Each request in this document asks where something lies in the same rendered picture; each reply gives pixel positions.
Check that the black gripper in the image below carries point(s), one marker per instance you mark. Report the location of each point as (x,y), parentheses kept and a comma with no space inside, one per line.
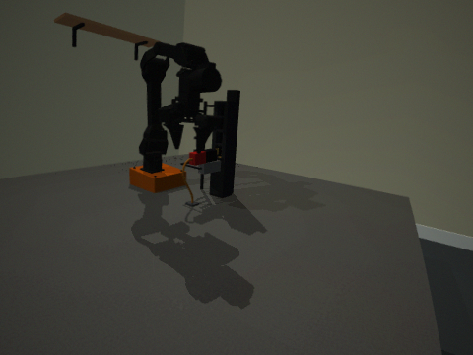
(205,123)

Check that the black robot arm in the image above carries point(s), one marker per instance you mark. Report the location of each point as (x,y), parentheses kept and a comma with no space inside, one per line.
(202,77)

